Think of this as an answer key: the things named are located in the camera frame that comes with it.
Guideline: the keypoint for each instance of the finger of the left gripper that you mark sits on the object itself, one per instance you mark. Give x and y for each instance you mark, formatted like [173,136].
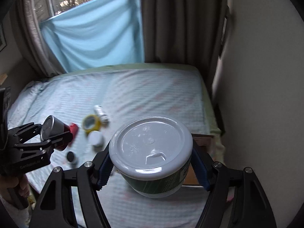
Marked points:
[23,133]
[58,142]

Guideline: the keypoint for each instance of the white vitamin bottle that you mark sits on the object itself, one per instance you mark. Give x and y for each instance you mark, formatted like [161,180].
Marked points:
[99,111]

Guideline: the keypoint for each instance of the light blue hanging cloth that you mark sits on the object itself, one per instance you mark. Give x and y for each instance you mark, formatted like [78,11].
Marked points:
[95,34]

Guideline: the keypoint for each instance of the grey left curtain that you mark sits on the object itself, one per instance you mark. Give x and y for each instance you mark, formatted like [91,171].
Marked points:
[31,44]

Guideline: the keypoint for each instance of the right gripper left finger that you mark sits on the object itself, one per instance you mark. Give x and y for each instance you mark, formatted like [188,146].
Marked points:
[55,206]

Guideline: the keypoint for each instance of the small black round jar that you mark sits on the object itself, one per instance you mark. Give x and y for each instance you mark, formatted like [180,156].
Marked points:
[71,158]

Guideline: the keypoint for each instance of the patterned bed sheet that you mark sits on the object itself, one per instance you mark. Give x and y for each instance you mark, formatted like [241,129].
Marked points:
[127,92]

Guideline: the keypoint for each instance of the white round cream jar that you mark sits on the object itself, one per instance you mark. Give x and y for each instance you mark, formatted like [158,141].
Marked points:
[95,138]

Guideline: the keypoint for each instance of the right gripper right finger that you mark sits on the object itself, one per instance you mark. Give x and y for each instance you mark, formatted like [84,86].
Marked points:
[250,206]

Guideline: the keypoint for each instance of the person's left hand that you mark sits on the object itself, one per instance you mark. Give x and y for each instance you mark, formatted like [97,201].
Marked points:
[12,182]

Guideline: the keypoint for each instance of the dark brown right curtain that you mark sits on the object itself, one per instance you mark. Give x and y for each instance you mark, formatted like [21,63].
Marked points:
[184,32]

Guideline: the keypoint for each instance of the green jar white lid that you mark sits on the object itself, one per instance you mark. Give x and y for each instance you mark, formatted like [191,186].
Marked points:
[152,154]

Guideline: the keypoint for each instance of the framed wall picture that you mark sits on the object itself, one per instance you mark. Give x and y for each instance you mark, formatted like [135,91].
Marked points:
[3,43]

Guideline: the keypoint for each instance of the yellow tape roll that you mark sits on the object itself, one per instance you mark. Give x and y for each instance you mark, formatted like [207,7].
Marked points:
[91,123]

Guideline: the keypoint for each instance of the pink cardboard box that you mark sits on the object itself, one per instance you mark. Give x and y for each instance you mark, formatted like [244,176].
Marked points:
[201,163]

